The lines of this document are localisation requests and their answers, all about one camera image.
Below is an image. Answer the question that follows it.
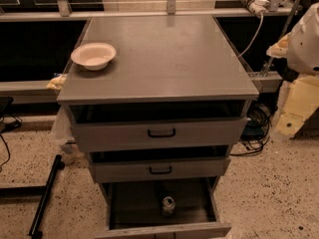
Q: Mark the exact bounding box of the middle grey drawer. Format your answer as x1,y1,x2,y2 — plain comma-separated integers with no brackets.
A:
89,157,230,183

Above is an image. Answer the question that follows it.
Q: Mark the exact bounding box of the grey drawer cabinet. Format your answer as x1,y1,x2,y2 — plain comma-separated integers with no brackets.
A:
56,14,260,239

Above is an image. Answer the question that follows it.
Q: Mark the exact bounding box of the black metal floor bar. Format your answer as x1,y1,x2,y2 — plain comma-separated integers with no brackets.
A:
28,154,65,239

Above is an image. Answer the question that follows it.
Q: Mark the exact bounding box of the grey drawer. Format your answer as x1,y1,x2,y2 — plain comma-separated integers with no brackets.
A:
71,118,247,152
96,178,231,239
89,157,230,183

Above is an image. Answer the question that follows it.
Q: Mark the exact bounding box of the black cable at left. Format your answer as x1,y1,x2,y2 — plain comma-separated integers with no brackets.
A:
0,96,23,173

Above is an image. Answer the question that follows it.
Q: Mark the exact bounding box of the yellow crumpled wrapper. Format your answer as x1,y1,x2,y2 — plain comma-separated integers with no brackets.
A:
47,74,67,91

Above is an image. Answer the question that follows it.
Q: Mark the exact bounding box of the black cable bundle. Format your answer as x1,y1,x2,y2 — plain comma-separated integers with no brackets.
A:
229,103,273,157

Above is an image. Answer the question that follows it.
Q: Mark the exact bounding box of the white power cable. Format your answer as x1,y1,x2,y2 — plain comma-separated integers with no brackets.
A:
236,13,265,59

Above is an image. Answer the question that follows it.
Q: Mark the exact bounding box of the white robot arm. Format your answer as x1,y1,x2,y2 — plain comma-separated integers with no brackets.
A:
266,3,319,136

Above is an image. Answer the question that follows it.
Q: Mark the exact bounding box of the white power strip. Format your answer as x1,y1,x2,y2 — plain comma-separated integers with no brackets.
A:
239,0,268,17

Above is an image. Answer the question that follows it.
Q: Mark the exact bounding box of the bottom grey drawer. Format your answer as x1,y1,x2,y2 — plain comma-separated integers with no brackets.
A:
96,178,231,239

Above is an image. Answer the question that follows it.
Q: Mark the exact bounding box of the grey metal frame rail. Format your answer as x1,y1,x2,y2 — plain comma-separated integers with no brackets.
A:
0,7,293,106

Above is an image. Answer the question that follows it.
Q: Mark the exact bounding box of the top grey drawer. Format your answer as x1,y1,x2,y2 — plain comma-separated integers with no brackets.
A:
71,118,247,152

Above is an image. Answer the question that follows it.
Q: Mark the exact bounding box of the white paper bowl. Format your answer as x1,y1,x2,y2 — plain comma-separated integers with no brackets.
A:
71,43,117,71

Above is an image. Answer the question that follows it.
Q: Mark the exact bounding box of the silver 7up can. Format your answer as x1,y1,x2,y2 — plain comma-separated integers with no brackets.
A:
161,196,175,216

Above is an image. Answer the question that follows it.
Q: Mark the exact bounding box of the clear plastic bag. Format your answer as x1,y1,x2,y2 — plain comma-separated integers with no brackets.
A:
50,107,74,153

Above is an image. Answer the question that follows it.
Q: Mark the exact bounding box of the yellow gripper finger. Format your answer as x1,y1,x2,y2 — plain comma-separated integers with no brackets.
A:
266,34,290,59
275,76,319,136

